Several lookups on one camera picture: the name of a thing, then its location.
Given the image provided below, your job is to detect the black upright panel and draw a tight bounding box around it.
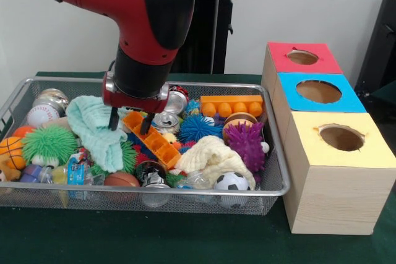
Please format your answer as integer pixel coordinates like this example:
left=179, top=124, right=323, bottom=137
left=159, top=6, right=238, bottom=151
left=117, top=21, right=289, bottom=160
left=354, top=0, right=396, bottom=93

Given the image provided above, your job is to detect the short orange toy brick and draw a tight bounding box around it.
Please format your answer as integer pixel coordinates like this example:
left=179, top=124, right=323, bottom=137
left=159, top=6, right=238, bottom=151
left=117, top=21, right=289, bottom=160
left=122, top=111, right=182, bottom=171

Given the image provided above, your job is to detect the long orange toy brick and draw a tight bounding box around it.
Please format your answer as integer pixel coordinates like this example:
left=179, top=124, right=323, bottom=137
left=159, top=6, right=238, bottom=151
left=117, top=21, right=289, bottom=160
left=199, top=94, right=264, bottom=118

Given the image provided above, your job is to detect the green spiky ball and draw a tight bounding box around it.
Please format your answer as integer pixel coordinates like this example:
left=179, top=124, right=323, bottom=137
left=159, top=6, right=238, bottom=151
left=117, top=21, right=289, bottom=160
left=89, top=140, right=139, bottom=174

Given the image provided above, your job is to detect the purple spiky toy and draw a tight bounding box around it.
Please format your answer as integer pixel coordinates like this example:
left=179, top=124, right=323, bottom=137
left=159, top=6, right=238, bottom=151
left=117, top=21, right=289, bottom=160
left=223, top=121, right=270, bottom=174

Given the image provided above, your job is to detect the small soccer ball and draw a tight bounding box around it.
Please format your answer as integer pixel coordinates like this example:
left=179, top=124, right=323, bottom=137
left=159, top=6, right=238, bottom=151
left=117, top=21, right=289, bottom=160
left=213, top=171, right=251, bottom=191

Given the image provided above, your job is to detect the mint green cloth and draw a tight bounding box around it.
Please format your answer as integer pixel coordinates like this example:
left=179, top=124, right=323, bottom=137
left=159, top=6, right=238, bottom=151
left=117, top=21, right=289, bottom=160
left=65, top=96, right=133, bottom=172

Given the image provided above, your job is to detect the blue spiky ball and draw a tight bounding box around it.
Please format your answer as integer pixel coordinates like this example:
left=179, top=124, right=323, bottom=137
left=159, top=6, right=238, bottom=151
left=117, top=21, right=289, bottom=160
left=178, top=114, right=224, bottom=144

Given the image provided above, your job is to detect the wooden box with three holes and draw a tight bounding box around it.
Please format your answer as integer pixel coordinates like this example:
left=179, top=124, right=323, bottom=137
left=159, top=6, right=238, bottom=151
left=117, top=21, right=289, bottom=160
left=261, top=41, right=396, bottom=236

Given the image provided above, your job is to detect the green spiky toy with eyes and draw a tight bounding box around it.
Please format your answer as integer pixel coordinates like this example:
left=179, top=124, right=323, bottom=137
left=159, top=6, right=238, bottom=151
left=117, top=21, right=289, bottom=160
left=21, top=125, right=78, bottom=168

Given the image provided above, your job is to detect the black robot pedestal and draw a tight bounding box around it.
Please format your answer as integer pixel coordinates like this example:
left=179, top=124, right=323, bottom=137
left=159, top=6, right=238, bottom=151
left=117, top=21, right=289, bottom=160
left=170, top=0, right=248, bottom=75

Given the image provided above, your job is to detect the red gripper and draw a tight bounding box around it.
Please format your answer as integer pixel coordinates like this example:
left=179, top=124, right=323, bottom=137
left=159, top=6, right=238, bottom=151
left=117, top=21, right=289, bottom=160
left=101, top=70, right=171, bottom=136

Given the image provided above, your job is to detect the cream yellow cloth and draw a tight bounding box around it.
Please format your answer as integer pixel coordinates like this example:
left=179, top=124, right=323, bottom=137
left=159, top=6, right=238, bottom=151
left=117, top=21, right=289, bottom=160
left=168, top=135, right=256, bottom=191

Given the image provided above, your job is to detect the white baseball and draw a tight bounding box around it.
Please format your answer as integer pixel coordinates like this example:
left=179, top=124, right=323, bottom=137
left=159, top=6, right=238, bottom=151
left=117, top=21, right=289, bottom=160
left=27, top=104, right=60, bottom=128

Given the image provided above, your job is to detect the silver mesh bin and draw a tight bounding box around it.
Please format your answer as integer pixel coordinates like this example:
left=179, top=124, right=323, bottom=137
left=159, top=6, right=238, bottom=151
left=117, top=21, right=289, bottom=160
left=0, top=75, right=291, bottom=217

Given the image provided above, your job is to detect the small orange basketball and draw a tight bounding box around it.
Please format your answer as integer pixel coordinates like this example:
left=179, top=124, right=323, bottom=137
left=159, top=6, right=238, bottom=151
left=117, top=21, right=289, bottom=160
left=0, top=136, right=26, bottom=171

